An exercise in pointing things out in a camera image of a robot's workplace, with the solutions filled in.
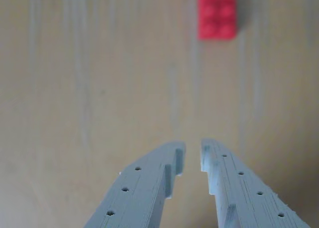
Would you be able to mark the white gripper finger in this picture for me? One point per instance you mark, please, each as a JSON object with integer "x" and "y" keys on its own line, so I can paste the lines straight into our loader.
{"x": 244, "y": 198}
{"x": 139, "y": 195}

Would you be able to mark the red lego block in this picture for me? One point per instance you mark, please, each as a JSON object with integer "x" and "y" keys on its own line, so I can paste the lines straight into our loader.
{"x": 216, "y": 13}

